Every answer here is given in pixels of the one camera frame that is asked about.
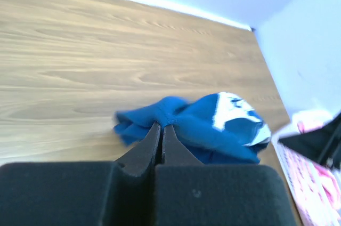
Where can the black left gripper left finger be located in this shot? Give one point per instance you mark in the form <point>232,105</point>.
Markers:
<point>140,159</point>

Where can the blue Mickey print t-shirt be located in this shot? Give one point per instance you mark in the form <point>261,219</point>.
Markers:
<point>219,128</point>

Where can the white plastic laundry basket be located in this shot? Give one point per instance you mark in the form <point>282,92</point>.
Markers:
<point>315,190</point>

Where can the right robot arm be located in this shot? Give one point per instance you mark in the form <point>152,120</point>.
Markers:
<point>279,147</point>

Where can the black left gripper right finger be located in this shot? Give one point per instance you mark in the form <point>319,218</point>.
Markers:
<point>174,152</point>

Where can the pink t-shirt in basket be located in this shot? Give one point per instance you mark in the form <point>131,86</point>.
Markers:
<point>319,140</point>

